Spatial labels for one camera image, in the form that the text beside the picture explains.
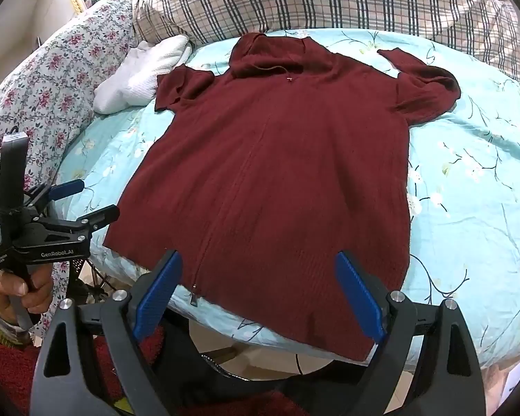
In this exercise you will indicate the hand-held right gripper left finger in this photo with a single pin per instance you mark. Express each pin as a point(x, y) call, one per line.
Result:
point(160, 295)

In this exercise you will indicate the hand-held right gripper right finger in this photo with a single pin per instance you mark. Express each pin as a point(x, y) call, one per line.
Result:
point(359, 294)

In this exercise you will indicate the red rug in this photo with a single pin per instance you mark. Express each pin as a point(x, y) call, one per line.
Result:
point(8, 366)

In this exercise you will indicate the dark red knit sweater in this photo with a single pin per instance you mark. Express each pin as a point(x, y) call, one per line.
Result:
point(277, 160)

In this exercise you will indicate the light blue floral bedsheet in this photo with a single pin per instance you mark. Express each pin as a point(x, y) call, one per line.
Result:
point(459, 208)

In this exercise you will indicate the white textured towel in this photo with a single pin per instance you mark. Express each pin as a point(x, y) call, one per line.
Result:
point(138, 78)

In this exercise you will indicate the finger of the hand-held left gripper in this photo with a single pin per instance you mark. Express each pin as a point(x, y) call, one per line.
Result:
point(97, 216)
point(69, 188)

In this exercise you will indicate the white red floral quilt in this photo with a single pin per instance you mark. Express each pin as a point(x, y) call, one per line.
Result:
point(47, 78)

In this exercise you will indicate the person's left hand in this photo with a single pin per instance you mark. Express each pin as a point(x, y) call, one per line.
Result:
point(8, 288)

